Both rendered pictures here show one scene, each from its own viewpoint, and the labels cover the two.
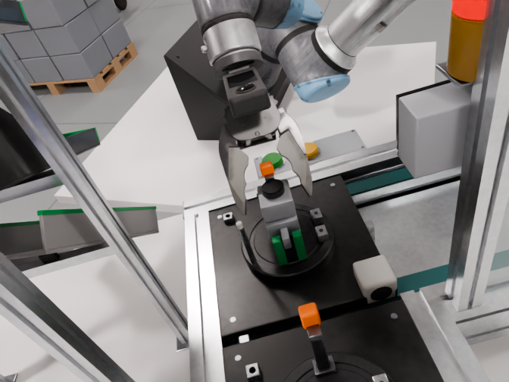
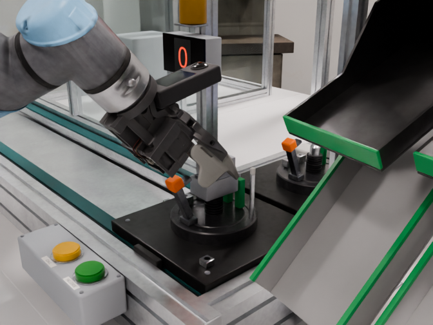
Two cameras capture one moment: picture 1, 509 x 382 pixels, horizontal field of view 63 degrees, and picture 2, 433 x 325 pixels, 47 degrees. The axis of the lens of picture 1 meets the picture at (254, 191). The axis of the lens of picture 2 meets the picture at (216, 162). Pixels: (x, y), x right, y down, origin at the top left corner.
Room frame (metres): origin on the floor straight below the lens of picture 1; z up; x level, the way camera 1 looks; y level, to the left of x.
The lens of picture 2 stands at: (0.91, 0.49, 1.36)
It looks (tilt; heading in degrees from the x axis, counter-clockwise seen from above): 22 degrees down; 225
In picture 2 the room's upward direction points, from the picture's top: straight up
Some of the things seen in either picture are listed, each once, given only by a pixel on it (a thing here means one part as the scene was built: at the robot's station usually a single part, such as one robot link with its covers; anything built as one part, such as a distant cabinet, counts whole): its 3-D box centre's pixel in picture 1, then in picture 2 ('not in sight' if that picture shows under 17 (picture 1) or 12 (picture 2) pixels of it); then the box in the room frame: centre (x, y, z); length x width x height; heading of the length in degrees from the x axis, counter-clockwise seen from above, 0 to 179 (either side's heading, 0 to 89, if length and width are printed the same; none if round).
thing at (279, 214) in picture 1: (278, 209); (219, 169); (0.40, -0.02, 1.06); 0.08 x 0.04 x 0.07; 175
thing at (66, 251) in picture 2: (307, 151); (67, 253); (0.62, -0.12, 0.96); 0.04 x 0.04 x 0.02
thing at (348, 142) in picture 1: (310, 164); (69, 271); (0.62, -0.12, 0.93); 0.21 x 0.07 x 0.06; 87
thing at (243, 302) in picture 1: (289, 248); (214, 227); (0.41, -0.02, 0.96); 0.24 x 0.24 x 0.02; 87
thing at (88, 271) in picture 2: (273, 162); (90, 273); (0.62, -0.05, 0.96); 0.04 x 0.04 x 0.02
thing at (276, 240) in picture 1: (279, 250); (240, 193); (0.36, -0.01, 1.01); 0.01 x 0.01 x 0.05; 87
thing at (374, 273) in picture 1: (374, 280); not in sight; (0.30, -0.12, 0.97); 0.05 x 0.05 x 0.04; 87
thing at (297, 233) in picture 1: (299, 245); (228, 187); (0.36, -0.04, 1.01); 0.01 x 0.01 x 0.05; 87
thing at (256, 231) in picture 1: (287, 240); (213, 217); (0.41, -0.02, 0.98); 0.14 x 0.14 x 0.02
